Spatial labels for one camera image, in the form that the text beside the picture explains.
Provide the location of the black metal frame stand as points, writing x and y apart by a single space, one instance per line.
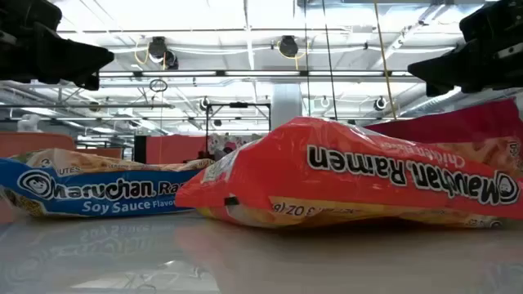
239 105

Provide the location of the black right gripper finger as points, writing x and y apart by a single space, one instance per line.
453 81
445 67

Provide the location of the black ceiling spotlight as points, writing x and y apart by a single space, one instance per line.
171 60

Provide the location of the grey horizontal ceiling pipe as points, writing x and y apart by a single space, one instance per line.
122 105

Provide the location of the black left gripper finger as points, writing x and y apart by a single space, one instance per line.
69 53
41 73

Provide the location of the blue soy sauce noodle packet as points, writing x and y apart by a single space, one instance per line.
102 192

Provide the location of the white robot figure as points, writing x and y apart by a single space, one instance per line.
28 122

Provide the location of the orange-red partition curtain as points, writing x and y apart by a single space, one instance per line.
175 149

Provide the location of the black partition post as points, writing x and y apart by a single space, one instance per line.
139 149

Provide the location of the white round pillar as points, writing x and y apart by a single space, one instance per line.
286 106

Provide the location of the floral patterned cloth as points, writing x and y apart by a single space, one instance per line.
216 143

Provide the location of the black background robot arm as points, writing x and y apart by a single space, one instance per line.
203 155

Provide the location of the silver ventilation duct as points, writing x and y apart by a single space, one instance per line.
441 104

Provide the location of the red Maruchan noodle packet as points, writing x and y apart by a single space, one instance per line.
470 122

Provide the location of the orange Maruchan noodle packet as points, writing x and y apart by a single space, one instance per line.
327 179

